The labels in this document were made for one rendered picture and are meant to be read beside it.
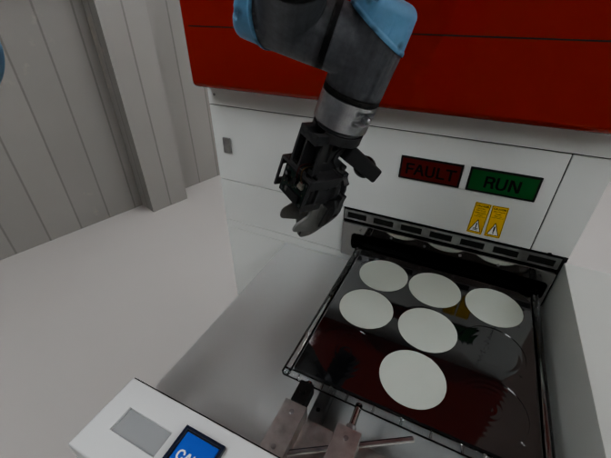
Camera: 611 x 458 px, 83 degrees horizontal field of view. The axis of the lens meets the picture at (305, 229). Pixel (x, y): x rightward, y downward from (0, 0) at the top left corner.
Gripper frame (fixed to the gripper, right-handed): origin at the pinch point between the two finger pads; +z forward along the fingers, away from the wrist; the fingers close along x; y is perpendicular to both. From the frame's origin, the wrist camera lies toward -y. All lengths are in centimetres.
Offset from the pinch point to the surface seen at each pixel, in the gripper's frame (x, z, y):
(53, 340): -87, 144, 38
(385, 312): 17.0, 9.0, -10.1
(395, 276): 12.0, 8.9, -19.5
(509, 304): 29.6, 1.9, -29.4
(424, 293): 18.4, 7.0, -19.7
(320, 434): 26.0, 12.2, 12.4
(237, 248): -30, 40, -12
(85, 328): -85, 141, 24
